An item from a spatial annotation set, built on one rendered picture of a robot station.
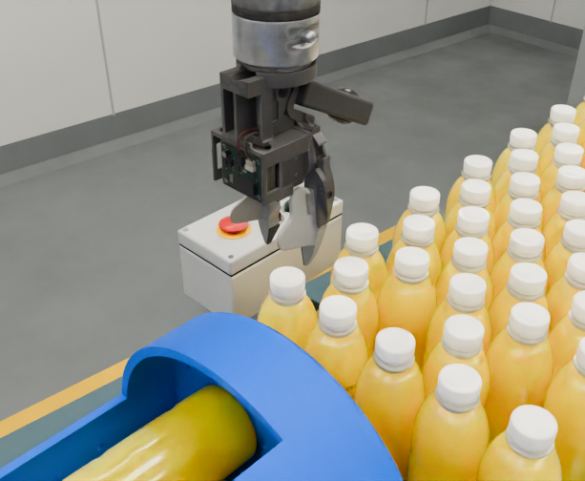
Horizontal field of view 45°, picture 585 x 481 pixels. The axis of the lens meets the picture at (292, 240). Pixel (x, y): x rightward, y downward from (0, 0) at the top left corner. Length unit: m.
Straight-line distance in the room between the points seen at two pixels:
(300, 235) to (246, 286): 0.19
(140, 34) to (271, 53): 3.05
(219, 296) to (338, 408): 0.41
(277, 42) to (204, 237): 0.34
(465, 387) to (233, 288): 0.31
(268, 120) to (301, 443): 0.29
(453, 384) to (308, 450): 0.23
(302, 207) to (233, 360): 0.23
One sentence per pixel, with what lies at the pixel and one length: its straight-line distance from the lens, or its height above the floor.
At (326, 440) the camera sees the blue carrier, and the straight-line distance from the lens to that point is 0.48.
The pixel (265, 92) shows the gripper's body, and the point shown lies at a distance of 0.62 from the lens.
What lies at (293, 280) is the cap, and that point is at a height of 1.11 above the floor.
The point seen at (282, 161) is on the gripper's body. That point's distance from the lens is 0.63.
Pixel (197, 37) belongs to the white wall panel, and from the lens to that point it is 3.82.
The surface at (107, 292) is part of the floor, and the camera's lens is 2.66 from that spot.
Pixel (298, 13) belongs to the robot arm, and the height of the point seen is 1.41.
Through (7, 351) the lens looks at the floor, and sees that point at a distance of 2.51.
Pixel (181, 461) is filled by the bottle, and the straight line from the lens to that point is 0.57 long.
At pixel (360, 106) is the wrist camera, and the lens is 0.71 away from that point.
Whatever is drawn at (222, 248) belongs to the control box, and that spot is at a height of 1.10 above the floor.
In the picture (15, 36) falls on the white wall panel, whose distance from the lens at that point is 3.39.
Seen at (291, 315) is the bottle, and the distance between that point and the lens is 0.78.
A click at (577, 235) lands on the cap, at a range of 0.92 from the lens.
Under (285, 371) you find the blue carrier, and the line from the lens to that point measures 0.50.
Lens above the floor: 1.58
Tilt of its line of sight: 34 degrees down
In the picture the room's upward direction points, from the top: straight up
